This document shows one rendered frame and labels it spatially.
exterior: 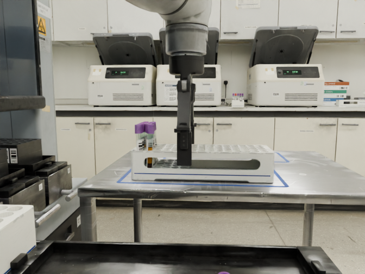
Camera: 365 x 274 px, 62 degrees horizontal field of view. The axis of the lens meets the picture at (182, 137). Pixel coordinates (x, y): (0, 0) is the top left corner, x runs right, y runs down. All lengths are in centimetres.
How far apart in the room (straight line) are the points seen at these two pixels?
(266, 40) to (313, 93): 64
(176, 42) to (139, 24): 236
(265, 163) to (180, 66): 26
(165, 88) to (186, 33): 199
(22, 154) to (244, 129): 205
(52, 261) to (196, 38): 46
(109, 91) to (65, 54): 96
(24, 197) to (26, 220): 31
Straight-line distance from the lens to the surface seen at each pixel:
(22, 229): 40
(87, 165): 283
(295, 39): 302
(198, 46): 64
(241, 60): 327
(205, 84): 260
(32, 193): 74
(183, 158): 63
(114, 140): 271
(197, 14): 65
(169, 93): 261
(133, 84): 264
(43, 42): 100
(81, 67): 345
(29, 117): 96
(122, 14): 305
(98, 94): 273
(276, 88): 268
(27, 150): 87
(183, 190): 59
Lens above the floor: 100
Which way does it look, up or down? 8 degrees down
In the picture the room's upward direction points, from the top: straight up
